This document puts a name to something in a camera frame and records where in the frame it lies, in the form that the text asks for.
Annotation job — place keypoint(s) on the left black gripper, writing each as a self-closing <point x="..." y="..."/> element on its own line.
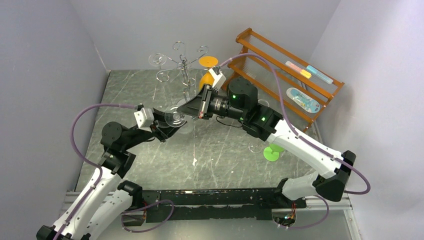
<point x="159" y="129"/>

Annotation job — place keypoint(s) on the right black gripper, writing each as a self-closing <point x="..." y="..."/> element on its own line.
<point x="204" y="104"/>

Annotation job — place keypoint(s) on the orange plastic goblet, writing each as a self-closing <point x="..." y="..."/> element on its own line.
<point x="207" y="62"/>

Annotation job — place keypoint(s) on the clear wine glass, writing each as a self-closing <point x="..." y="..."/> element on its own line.
<point x="157" y="60"/>

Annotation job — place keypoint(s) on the clear glass front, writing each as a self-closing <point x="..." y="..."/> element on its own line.
<point x="255" y="147"/>

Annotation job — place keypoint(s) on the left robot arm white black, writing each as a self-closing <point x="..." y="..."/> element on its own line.
<point x="106" y="172"/>

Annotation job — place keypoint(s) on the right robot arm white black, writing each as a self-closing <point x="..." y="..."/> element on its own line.
<point x="240" y="103"/>

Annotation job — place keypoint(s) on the chrome wine glass rack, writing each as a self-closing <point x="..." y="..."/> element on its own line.
<point x="182" y="65"/>

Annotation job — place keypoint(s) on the black base bar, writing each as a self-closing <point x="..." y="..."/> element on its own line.
<point x="205" y="204"/>

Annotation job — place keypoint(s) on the green plastic goblet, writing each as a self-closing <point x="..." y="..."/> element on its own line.
<point x="272" y="152"/>

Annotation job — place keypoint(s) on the orange wooden shelf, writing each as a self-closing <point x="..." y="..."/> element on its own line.
<point x="265" y="68"/>

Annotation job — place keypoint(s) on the pink yellow highlighter pack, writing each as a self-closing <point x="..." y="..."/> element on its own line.
<point x="298" y="69"/>

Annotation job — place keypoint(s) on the light blue highlighter pack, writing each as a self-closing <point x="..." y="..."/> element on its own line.
<point x="319" y="74"/>

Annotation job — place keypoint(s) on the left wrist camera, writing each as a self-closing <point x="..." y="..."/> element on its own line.
<point x="144" y="117"/>

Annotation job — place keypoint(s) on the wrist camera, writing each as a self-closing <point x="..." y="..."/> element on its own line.
<point x="218" y="77"/>
<point x="144" y="117"/>

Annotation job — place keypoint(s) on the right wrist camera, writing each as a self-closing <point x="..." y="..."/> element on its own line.
<point x="218" y="77"/>

